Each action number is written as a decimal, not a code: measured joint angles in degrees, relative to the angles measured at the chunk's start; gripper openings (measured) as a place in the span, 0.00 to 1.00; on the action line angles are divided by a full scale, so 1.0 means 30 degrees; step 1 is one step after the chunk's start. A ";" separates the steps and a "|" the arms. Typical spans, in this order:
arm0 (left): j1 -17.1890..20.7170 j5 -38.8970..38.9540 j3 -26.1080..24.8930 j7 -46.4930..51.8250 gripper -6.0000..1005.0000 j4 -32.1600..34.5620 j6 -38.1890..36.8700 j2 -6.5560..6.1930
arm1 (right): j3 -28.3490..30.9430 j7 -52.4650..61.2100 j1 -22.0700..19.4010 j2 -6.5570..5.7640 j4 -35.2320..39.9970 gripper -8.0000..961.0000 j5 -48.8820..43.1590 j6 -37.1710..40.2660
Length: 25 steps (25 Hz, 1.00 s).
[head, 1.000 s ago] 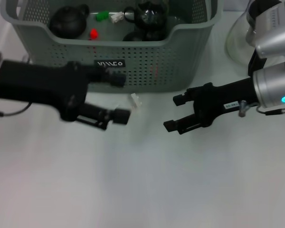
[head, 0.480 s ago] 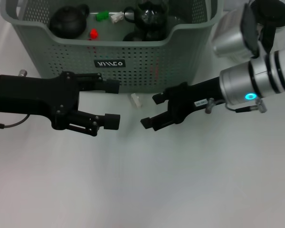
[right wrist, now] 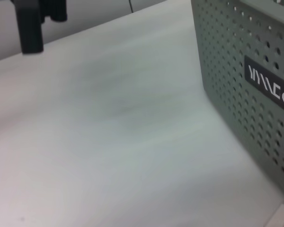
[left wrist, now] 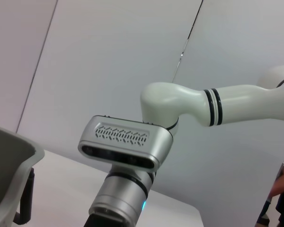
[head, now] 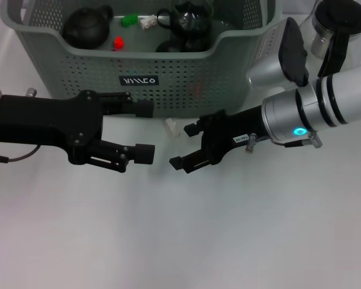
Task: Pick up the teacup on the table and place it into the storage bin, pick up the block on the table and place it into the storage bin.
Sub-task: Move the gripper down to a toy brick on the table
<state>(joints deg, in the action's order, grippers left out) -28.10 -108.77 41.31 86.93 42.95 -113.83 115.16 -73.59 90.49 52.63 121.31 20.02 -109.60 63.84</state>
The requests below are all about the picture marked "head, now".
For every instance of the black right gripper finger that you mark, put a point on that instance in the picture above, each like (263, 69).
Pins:
(192, 162)
(144, 154)
(144, 109)
(194, 129)

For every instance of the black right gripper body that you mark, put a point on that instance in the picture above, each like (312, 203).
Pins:
(228, 132)

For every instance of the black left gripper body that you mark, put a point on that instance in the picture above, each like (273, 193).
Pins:
(48, 123)

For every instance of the white toy block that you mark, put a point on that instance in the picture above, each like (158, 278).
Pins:
(172, 128)
(148, 21)

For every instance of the small red toy block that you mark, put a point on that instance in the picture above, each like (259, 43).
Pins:
(119, 43)

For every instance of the green rectangular toy block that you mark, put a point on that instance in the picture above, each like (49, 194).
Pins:
(129, 20)

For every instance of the grey-green perforated storage bin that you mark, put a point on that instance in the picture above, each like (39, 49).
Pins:
(183, 90)

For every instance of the left gripper silver connector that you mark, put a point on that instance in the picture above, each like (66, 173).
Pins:
(31, 92)

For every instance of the dark clay teapot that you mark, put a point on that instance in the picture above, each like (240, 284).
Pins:
(84, 28)

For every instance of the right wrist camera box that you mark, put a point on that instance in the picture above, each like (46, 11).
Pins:
(270, 63)

